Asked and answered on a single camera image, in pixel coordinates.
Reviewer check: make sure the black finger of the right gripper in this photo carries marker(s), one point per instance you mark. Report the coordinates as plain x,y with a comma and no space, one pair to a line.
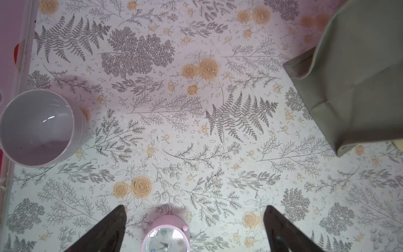
283,236

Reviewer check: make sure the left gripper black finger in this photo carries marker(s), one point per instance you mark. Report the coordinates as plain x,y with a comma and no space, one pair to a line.
106,236

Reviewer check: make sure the lilac round alarm clock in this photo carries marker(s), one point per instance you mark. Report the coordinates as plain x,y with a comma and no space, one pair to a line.
169,233

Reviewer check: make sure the grey-green canvas tote bag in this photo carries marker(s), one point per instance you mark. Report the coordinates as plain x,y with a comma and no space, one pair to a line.
352,82

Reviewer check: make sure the lilac round dish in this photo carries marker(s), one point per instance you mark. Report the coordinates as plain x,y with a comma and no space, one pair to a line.
41,127

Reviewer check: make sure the cream floral plate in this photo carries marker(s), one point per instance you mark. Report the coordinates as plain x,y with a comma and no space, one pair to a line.
398,144

